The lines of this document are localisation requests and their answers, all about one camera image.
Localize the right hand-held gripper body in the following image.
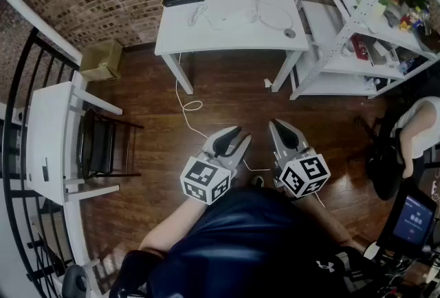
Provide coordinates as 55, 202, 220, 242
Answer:
273, 147, 331, 200

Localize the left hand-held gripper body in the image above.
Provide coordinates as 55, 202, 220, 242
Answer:
180, 143, 242, 205

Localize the thin white power cable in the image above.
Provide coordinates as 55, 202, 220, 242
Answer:
247, 0, 296, 31

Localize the person's left forearm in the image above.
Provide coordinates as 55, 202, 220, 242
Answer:
138, 198, 210, 253

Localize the person's right forearm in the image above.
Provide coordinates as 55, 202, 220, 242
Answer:
290, 195, 357, 249

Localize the person's dark shirt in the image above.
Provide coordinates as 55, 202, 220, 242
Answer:
109, 186, 379, 298

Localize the black office chair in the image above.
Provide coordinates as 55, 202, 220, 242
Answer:
357, 110, 413, 201

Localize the white metal shelf rack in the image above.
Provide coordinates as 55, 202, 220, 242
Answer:
289, 0, 440, 100

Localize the white square table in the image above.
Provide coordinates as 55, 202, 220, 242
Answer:
154, 0, 310, 95

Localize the black metal chair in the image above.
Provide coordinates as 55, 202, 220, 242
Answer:
76, 107, 145, 184

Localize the red box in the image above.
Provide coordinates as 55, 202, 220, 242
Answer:
351, 33, 371, 61

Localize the black tablet screen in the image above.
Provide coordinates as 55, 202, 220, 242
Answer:
376, 178, 439, 251

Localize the metal equipment rig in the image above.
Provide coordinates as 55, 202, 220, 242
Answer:
364, 241, 440, 298

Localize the open cardboard box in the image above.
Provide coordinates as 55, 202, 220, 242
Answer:
78, 39, 124, 81

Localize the white narrow desk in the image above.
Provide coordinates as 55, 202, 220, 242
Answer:
24, 81, 124, 272

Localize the grey round object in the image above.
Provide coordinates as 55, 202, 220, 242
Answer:
61, 264, 92, 298

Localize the colourful toy pile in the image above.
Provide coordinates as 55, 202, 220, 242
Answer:
397, 6, 432, 34

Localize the black metal railing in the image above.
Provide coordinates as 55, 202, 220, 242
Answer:
1, 27, 82, 298

